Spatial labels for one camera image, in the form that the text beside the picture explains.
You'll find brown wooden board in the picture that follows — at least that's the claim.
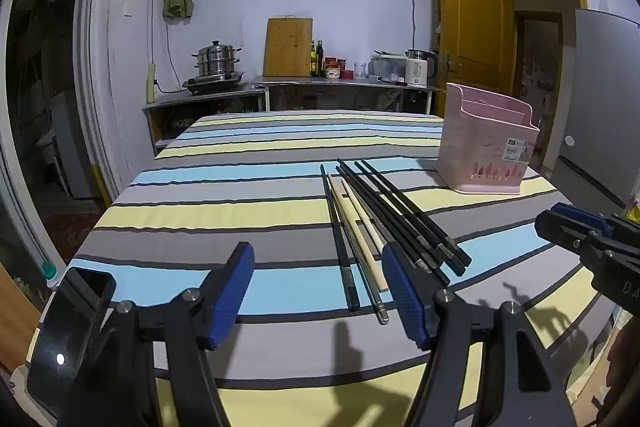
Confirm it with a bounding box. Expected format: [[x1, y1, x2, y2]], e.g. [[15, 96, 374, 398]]
[[0, 261, 42, 374]]

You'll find black smartphone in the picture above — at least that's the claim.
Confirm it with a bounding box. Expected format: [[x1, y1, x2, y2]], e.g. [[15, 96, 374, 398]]
[[26, 266, 117, 419]]

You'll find beige wooden chopstick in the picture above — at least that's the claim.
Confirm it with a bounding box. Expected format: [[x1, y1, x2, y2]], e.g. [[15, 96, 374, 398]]
[[341, 178, 387, 258], [327, 173, 390, 294]]

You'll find black chopstick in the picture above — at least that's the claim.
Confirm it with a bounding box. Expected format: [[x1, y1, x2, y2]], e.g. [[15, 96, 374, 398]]
[[337, 158, 451, 285], [320, 164, 361, 313], [336, 166, 437, 275], [344, 177, 426, 269], [354, 161, 466, 273], [361, 159, 473, 264]]

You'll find white electric kettle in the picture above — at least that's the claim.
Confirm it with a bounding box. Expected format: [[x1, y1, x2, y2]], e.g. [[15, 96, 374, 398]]
[[404, 49, 437, 87]]

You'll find metal kitchen table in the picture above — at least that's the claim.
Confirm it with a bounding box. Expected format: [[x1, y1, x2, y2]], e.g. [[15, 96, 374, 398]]
[[251, 75, 446, 116]]

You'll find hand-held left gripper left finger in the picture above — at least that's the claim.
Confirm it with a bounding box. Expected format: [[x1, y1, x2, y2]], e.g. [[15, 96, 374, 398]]
[[57, 241, 256, 427]]

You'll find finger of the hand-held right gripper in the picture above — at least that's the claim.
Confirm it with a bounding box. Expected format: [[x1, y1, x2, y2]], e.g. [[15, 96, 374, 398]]
[[534, 208, 610, 261], [551, 201, 627, 236]]

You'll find grey refrigerator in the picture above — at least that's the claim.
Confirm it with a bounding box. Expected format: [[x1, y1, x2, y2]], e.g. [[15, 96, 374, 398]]
[[541, 8, 640, 209]]

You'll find striped tablecloth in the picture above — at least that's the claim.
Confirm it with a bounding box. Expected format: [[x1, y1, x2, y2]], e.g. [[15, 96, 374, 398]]
[[25, 109, 623, 427]]

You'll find pink plastic utensil basket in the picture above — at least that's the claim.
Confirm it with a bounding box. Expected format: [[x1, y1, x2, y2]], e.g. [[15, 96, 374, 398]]
[[433, 82, 542, 196]]

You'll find black cooktop stove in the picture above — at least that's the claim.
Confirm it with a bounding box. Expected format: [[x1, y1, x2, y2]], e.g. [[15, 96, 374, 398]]
[[182, 71, 246, 96]]

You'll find yellow wooden door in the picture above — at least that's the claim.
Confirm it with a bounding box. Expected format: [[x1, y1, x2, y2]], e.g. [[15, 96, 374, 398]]
[[437, 0, 516, 98]]

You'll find white sliding door frame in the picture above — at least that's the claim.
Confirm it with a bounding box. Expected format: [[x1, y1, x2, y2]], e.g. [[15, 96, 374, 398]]
[[74, 0, 168, 209]]

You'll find clear water filter jug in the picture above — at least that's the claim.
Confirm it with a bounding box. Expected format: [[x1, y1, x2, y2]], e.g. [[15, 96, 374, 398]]
[[369, 51, 407, 80]]

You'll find steel steamer pot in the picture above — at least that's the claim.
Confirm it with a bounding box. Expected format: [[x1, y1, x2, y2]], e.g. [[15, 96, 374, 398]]
[[192, 40, 243, 78]]

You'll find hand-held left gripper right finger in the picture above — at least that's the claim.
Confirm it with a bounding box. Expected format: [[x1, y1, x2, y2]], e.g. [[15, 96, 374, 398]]
[[381, 241, 577, 427]]

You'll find wooden cutting board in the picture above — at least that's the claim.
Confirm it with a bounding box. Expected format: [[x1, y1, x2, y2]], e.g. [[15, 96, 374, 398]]
[[263, 17, 314, 78]]

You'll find metal stove cabinet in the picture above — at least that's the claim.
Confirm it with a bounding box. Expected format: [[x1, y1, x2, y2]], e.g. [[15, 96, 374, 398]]
[[142, 84, 266, 148]]

